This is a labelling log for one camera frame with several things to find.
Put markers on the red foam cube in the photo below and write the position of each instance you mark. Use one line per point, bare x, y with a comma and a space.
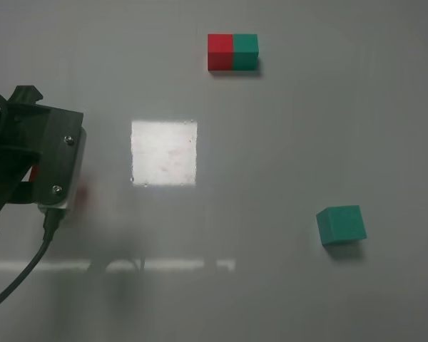
33, 173

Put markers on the green foam cube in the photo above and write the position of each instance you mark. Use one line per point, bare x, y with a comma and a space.
339, 225

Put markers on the green template cube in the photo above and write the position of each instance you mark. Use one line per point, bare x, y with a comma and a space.
245, 51

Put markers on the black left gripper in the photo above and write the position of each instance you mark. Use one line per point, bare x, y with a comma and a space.
22, 126

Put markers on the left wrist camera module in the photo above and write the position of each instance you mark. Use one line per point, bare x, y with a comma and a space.
60, 160

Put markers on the red template cube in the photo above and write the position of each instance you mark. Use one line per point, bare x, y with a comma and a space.
220, 51

